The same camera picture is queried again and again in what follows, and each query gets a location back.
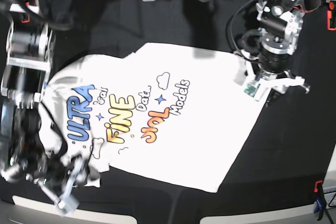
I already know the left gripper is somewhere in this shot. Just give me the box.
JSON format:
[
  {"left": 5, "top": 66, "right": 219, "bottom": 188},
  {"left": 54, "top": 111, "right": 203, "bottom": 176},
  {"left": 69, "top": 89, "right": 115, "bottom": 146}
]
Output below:
[{"left": 243, "top": 61, "right": 310, "bottom": 100}]

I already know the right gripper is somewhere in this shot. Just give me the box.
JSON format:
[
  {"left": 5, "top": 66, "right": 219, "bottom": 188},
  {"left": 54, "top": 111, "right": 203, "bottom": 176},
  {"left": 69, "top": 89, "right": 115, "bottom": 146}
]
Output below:
[{"left": 34, "top": 155, "right": 88, "bottom": 206}]

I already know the white printed t-shirt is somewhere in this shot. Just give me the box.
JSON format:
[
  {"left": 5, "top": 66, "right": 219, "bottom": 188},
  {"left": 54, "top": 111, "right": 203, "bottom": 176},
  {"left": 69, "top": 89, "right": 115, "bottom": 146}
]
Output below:
[{"left": 39, "top": 43, "right": 264, "bottom": 193}]

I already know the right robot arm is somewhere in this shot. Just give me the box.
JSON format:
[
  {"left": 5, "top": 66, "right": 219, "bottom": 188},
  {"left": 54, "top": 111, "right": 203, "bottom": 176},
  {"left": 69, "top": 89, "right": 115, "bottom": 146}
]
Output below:
[{"left": 1, "top": 0, "right": 89, "bottom": 215}]

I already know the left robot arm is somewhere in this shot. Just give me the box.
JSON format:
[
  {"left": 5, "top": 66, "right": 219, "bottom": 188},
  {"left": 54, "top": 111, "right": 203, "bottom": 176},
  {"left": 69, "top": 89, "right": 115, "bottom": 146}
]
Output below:
[{"left": 235, "top": 0, "right": 322, "bottom": 101}]

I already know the black table cloth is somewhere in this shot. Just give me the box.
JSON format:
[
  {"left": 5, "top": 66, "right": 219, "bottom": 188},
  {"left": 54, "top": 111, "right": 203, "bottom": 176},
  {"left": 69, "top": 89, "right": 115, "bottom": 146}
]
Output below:
[{"left": 48, "top": 0, "right": 335, "bottom": 223}]

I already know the orange clamp far right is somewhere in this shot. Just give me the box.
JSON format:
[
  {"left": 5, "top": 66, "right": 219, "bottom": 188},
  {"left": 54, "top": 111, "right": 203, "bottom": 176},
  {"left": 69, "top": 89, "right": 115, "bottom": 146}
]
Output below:
[{"left": 327, "top": 1, "right": 335, "bottom": 31}]

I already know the orange blue clamp near right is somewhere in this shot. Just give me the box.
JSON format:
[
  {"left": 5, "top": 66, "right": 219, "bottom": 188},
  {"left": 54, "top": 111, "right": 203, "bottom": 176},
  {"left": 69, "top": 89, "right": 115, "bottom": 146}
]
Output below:
[{"left": 313, "top": 180, "right": 326, "bottom": 221}]

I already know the orange black clamp far left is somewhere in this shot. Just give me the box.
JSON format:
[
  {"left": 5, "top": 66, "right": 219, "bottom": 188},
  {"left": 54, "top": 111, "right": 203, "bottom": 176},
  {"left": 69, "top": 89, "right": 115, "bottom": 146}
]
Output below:
[{"left": 21, "top": 13, "right": 30, "bottom": 24}]

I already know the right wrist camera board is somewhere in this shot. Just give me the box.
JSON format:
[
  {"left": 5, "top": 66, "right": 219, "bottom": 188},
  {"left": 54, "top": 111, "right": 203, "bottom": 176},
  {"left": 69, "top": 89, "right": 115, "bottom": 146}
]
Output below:
[{"left": 55, "top": 195, "right": 79, "bottom": 216}]

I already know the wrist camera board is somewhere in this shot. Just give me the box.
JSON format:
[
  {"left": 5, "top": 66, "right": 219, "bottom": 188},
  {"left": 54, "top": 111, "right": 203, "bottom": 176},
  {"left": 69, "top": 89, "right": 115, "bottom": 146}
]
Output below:
[
  {"left": 55, "top": 195, "right": 79, "bottom": 216},
  {"left": 244, "top": 80, "right": 262, "bottom": 101}
]

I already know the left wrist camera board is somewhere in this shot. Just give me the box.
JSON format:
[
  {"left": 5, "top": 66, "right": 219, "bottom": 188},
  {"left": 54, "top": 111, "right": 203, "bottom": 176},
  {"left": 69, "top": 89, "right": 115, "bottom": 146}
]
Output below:
[{"left": 244, "top": 80, "right": 262, "bottom": 101}]

